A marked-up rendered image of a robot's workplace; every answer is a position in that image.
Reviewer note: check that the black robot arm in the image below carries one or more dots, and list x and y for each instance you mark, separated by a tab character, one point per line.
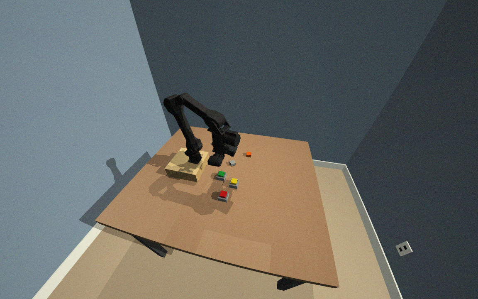
213	119

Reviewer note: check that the green button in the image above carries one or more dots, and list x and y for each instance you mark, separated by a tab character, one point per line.
221	176

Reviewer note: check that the yellow button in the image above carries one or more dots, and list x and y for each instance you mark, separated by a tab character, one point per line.
234	183

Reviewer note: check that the red button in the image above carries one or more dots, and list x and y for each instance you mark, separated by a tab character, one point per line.
223	196

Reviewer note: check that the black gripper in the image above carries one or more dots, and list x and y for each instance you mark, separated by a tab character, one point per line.
217	158

